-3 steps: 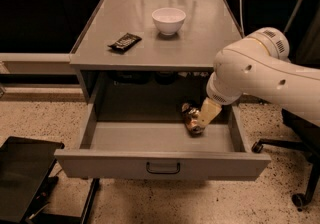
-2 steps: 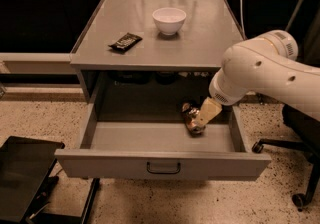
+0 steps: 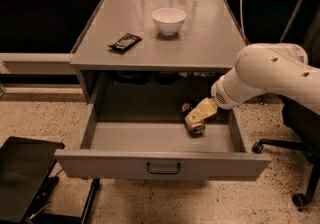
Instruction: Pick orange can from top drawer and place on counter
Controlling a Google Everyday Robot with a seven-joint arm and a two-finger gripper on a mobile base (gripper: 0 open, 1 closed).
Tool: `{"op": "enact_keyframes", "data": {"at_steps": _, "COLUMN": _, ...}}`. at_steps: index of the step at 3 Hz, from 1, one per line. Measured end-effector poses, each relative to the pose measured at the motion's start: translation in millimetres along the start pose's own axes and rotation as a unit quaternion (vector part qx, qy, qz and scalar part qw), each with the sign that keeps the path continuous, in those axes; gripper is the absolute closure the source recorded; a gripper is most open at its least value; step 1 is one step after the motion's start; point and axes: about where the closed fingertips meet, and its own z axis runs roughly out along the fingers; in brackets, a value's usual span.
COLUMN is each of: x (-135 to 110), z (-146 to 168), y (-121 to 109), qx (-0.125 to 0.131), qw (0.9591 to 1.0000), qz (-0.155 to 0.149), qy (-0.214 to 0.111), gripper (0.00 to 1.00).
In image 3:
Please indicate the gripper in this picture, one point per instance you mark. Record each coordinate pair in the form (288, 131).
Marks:
(220, 95)

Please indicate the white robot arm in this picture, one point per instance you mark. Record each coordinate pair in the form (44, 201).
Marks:
(259, 69)

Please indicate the grey open top drawer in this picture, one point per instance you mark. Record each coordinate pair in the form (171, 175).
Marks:
(113, 147)

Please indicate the grey metal cabinet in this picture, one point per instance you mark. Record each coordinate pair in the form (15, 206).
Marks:
(208, 41)

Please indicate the white ceramic bowl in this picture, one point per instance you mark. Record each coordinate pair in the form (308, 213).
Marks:
(168, 20)

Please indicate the black office chair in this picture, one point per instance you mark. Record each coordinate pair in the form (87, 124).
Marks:
(306, 124)

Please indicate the black snack bar wrapper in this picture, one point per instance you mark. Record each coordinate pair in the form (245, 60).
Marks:
(125, 43)

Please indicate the black drawer handle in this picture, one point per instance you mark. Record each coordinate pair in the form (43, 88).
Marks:
(157, 169)

